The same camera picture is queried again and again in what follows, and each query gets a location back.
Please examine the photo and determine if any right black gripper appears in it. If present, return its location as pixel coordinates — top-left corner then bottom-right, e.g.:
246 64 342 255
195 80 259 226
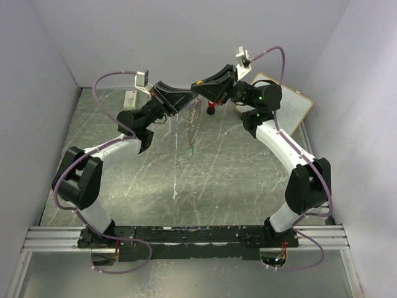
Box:
190 65 257 109

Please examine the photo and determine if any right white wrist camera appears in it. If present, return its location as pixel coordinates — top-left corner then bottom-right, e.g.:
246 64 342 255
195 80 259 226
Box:
236 46 252 81

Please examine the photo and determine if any small whiteboard yellow frame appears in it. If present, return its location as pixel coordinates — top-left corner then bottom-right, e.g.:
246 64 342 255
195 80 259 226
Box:
235 73 313 136

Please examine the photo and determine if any purple cable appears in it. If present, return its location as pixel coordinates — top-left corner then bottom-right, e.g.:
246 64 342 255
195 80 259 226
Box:
251 45 334 271
54 71 153 274

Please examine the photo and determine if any aluminium rail frame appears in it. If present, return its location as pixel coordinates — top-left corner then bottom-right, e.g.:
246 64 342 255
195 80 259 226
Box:
6 124 364 298

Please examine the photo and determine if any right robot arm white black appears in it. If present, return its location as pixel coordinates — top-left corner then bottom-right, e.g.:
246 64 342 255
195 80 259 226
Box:
191 65 331 247

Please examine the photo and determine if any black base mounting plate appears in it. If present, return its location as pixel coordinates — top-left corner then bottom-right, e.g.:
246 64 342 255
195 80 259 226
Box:
77 225 298 262

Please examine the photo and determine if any green white staples box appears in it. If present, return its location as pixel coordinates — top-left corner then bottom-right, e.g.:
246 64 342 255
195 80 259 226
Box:
123 90 138 109

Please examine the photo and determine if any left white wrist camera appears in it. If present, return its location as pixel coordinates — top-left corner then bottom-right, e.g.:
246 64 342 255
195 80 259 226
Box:
134 70 153 95

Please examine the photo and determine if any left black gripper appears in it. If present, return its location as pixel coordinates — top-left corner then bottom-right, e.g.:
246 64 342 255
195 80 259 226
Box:
141 81 200 130

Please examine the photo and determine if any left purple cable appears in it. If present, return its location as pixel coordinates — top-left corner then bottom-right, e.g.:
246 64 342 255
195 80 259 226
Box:
54 71 153 274

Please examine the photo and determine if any red black stamp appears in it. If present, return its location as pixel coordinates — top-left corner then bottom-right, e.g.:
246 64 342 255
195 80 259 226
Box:
207 101 216 115

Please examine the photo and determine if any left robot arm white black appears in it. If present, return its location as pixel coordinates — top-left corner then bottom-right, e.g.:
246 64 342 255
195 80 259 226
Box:
52 81 198 248

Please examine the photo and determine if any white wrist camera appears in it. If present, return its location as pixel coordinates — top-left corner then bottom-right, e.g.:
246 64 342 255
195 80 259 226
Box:
236 46 252 81
134 70 153 95

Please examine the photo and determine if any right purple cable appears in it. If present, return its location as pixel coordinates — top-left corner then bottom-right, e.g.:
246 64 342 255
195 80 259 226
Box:
251 45 334 271

